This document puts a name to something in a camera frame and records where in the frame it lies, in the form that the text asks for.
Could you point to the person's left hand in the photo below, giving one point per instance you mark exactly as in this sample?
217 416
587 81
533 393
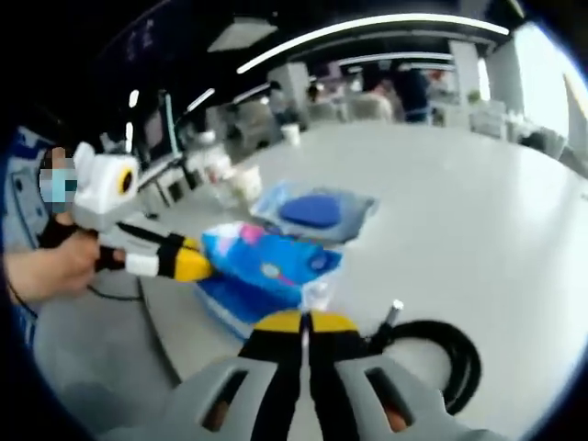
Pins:
78 266

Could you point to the dark monitor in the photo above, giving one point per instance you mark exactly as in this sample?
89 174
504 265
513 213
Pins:
161 126

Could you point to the blue wipes packet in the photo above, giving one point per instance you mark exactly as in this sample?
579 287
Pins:
262 271

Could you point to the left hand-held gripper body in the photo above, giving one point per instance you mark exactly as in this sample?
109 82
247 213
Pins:
103 193

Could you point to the white patterned tissue packet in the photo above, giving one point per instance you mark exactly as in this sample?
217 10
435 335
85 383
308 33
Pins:
245 184

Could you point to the long ceiling light strip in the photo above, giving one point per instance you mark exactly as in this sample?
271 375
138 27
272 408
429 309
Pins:
367 32

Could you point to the clear packet with blue sponge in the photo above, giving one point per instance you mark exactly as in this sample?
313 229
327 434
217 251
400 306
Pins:
317 213

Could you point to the white paper cup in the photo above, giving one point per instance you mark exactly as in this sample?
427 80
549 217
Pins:
290 134

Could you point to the white office desk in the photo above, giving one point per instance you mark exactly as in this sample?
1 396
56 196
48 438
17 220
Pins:
161 169

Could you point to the potted green plant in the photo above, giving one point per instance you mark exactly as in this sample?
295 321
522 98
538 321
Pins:
473 96

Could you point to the person in blue mask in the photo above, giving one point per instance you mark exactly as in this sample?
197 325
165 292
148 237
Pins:
23 206

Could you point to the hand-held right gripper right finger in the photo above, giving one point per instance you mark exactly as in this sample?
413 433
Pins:
376 395

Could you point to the white column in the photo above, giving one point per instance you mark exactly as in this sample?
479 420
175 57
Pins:
465 78
289 94

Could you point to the clear plastic water bottle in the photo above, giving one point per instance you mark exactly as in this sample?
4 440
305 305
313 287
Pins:
219 174

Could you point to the ceiling air vent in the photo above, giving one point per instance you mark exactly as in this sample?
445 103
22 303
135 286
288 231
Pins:
243 36

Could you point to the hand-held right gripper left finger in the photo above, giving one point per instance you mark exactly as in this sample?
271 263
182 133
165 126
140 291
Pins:
220 399

